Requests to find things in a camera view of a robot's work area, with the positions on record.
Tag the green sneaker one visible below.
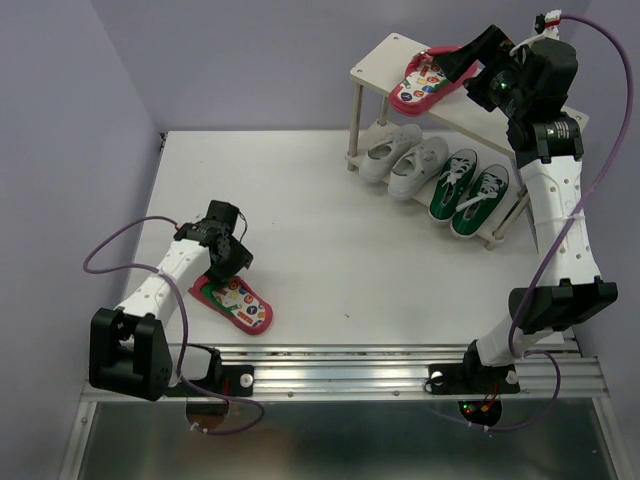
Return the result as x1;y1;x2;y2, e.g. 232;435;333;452
429;149;478;223
450;164;509;238

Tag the white sneaker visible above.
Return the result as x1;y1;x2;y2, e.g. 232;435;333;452
359;124;422;183

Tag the aluminium mounting rail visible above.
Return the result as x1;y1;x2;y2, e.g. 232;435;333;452
79;343;611;401

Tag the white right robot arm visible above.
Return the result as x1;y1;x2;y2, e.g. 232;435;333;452
429;25;618;393

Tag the pink sandal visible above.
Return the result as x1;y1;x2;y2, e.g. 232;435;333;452
189;276;273;336

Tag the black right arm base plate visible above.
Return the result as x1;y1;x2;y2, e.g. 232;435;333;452
427;363;520;396

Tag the beige two-tier shoe shelf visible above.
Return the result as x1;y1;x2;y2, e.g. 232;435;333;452
346;33;528;249

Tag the pink sandal one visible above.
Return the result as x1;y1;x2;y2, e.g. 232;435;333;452
389;46;478;117

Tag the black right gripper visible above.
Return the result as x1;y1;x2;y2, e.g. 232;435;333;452
435;24;532;120

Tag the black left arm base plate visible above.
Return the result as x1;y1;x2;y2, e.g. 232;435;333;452
165;364;255;398

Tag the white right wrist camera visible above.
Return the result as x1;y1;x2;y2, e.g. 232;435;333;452
510;9;562;56

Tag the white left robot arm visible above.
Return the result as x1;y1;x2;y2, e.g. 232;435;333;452
88;200;253;401

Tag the white sneaker one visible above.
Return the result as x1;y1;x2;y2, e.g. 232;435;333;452
388;136;449;201

